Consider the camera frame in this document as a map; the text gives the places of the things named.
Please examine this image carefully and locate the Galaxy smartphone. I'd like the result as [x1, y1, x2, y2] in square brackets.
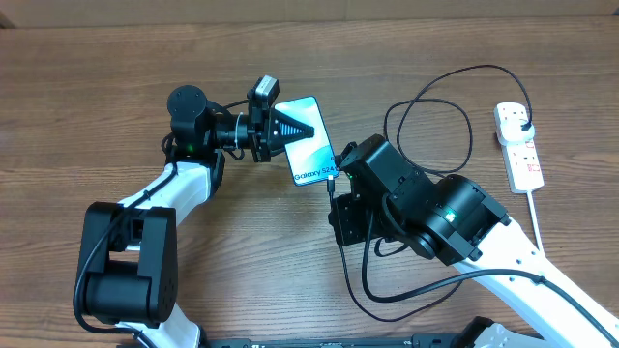
[275, 96, 339, 186]

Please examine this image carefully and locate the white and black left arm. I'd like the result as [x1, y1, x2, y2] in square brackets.
[73, 78, 315, 347]

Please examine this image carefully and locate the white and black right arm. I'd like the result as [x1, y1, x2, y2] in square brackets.
[329, 134, 618, 347]

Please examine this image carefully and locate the white charger plug adapter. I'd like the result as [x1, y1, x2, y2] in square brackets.
[497, 119, 536, 146]

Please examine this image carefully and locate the white power strip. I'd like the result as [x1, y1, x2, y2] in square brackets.
[493, 101, 545, 193]

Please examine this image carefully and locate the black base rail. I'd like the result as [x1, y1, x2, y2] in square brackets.
[115, 332, 543, 348]

